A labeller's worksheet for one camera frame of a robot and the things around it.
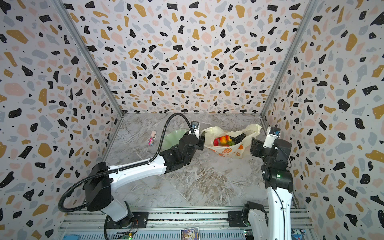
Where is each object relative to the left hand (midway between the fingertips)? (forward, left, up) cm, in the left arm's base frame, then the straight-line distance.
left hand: (202, 131), depth 75 cm
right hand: (-7, -27, +1) cm, 28 cm away
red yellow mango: (+11, -14, -25) cm, 30 cm away
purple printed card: (-40, +6, -26) cm, 48 cm away
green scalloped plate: (+14, +20, -25) cm, 36 cm away
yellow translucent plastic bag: (-2, -20, -17) cm, 27 cm away
